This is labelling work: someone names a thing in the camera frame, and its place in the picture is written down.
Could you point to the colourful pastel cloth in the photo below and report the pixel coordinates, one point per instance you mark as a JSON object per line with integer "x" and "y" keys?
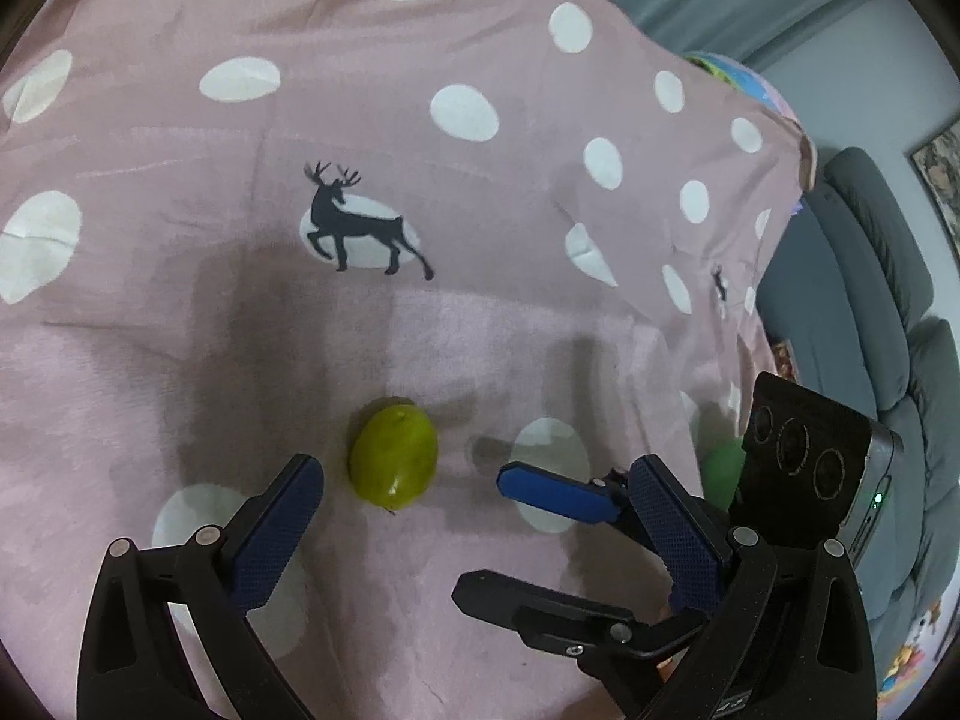
{"x": 731, "y": 79}

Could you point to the green plastic bowl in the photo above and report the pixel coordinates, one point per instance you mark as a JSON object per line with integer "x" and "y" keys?
{"x": 721, "y": 474}

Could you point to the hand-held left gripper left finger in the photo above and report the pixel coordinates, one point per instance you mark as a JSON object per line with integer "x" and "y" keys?
{"x": 274, "y": 532}

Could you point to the pink polka dot blanket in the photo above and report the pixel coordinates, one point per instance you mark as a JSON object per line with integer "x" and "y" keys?
{"x": 450, "y": 240}

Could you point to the small green fruit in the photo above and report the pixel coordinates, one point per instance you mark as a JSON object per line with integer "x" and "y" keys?
{"x": 394, "y": 457}

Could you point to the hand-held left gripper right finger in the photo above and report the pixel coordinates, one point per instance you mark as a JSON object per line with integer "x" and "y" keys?
{"x": 675, "y": 532}

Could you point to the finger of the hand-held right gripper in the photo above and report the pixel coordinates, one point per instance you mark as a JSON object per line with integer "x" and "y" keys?
{"x": 540, "y": 604}
{"x": 555, "y": 495}

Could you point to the grey sofa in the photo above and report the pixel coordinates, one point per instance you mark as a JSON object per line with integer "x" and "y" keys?
{"x": 862, "y": 277}

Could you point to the red printed packet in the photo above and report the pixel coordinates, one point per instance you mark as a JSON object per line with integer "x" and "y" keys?
{"x": 784, "y": 360}

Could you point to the framed wall picture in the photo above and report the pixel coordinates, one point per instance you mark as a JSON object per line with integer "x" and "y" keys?
{"x": 941, "y": 180}

